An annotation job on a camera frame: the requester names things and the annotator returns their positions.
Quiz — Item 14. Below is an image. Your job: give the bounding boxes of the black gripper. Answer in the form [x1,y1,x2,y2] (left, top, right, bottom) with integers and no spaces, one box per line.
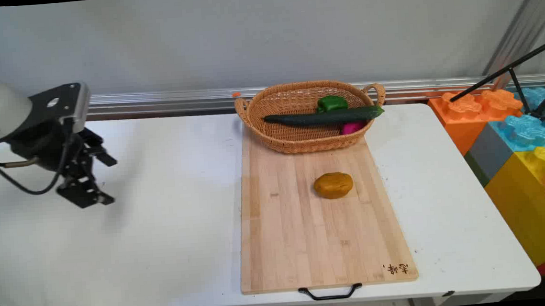
[9,117,121,214]

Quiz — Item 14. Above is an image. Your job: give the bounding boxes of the woven wicker basket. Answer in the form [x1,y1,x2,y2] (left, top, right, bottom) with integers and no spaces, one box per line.
[233,76,390,158]

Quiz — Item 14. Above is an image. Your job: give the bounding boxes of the wooden cutting board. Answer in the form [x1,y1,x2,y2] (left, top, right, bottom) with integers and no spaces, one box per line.
[230,115,420,296]

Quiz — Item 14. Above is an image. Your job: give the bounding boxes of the dark green cucumber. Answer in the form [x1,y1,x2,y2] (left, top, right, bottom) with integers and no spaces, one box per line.
[263,105,386,129]

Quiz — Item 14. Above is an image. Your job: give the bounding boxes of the brown potato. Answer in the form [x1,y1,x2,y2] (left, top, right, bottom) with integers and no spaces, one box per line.
[313,170,355,201]

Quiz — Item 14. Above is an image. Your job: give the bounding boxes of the green bell pepper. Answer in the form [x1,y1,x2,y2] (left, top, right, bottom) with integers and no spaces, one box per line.
[316,94,349,114]

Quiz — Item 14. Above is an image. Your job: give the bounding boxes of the magenta toy vegetable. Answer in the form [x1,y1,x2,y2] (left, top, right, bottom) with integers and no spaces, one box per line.
[340,121,367,135]

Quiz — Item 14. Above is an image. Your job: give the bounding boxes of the orange giant building block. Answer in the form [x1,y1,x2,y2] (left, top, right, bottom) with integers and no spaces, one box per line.
[427,86,527,159]

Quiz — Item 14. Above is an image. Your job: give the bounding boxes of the grey giant building block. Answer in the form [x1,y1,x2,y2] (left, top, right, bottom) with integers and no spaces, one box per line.
[461,122,516,189]

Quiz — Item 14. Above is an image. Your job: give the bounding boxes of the blue giant building block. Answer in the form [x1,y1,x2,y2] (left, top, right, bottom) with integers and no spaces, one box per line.
[486,86,545,154]

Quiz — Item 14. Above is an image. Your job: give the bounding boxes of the black tripod stand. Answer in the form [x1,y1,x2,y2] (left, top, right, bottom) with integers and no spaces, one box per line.
[446,38,545,128]

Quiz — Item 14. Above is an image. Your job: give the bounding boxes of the yellow giant building block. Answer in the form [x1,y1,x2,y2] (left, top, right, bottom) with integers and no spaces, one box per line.
[482,146,545,301]

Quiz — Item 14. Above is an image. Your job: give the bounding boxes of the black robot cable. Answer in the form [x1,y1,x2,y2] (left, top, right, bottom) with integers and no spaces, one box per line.
[0,120,80,198]

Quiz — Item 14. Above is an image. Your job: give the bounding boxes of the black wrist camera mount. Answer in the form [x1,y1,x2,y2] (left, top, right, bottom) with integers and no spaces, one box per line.
[18,81,93,138]

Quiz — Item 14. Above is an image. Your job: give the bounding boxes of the aluminium rail profile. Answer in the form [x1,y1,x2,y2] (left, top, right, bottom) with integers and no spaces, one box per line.
[85,63,545,123]

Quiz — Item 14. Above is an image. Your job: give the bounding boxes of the black cutting board handle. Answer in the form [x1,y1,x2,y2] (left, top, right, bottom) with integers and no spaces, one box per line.
[298,283,364,303]

